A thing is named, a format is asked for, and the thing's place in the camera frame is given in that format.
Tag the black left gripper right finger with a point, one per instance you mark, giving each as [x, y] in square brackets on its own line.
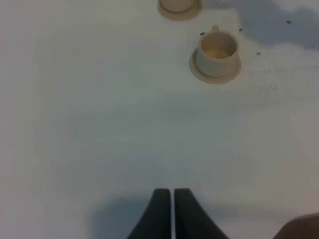
[191, 220]

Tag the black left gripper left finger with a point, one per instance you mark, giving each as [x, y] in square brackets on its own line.
[155, 223]

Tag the beige near saucer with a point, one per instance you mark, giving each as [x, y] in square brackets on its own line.
[213, 80]

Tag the beige saucer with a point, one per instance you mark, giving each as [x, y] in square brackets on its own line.
[213, 80]
[183, 16]

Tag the beige near teacup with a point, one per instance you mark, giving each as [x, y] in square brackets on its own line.
[217, 52]

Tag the beige teacup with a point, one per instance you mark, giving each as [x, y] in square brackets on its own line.
[217, 52]
[177, 6]

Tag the beige far saucer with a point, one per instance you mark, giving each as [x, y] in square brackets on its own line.
[183, 16]

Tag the beige far teacup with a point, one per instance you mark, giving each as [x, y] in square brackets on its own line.
[177, 6]

